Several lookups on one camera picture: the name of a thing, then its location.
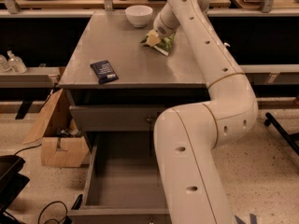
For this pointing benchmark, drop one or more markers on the dark blue snack bar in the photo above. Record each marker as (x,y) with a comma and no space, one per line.
(104,72)

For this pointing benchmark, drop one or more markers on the open grey middle drawer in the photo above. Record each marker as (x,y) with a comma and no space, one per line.
(123,184)

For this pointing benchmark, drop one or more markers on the open cardboard box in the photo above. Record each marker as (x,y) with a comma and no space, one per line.
(62,144)

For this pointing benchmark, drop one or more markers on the white ceramic bowl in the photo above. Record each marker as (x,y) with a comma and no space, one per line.
(139,15)

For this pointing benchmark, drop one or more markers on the clear plastic bottle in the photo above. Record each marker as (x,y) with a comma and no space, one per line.
(16,63)

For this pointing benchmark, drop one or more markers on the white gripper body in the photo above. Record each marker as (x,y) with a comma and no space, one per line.
(162,29)

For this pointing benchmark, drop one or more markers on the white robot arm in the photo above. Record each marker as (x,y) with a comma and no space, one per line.
(184,135)

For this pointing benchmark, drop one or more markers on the green jalapeno chip bag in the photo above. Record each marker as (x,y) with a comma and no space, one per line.
(164,46)

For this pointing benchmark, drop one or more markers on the grey drawer cabinet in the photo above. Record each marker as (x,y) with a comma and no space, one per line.
(146,77)

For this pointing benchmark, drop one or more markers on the black chair base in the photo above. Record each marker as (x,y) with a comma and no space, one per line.
(291,139)

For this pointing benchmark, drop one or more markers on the grey top drawer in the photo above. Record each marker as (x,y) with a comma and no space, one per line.
(109,118)

